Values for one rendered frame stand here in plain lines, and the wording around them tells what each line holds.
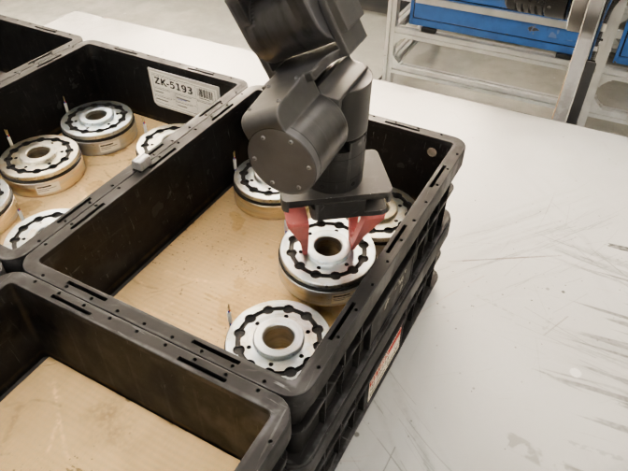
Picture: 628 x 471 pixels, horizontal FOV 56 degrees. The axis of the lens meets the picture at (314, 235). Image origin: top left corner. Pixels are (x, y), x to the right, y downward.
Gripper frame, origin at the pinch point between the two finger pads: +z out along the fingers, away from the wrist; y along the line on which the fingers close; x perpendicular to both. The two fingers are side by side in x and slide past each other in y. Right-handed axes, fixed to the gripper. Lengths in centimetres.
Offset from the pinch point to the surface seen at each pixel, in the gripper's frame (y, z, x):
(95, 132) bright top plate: -27.1, 5.3, 31.5
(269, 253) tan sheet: -5.7, 6.5, 5.5
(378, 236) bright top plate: 6.4, 3.0, 2.9
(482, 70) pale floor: 118, 100, 198
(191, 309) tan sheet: -14.9, 6.2, -1.6
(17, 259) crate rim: -29.4, -3.5, -1.1
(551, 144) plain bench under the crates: 51, 21, 39
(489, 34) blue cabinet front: 99, 64, 165
